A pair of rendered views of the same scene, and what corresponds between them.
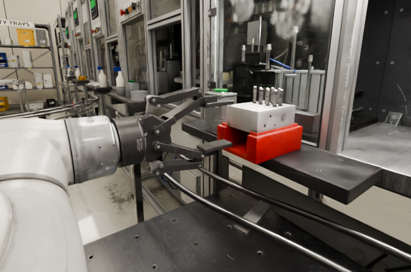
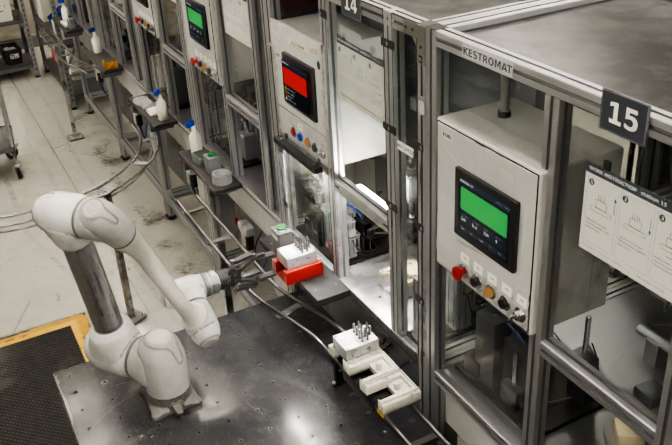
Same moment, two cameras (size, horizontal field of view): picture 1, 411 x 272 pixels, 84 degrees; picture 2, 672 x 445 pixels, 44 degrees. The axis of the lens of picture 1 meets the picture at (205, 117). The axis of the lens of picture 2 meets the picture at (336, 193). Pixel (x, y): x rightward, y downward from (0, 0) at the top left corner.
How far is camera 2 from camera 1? 2.73 m
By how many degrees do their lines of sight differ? 16
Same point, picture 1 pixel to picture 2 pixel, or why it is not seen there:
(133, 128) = (225, 276)
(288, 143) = (311, 272)
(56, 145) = (201, 286)
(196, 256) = (262, 331)
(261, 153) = (290, 280)
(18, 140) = (193, 286)
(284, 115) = (309, 256)
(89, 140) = (211, 283)
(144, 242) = (233, 324)
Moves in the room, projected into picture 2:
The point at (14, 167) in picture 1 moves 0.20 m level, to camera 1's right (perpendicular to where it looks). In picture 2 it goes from (196, 295) to (251, 297)
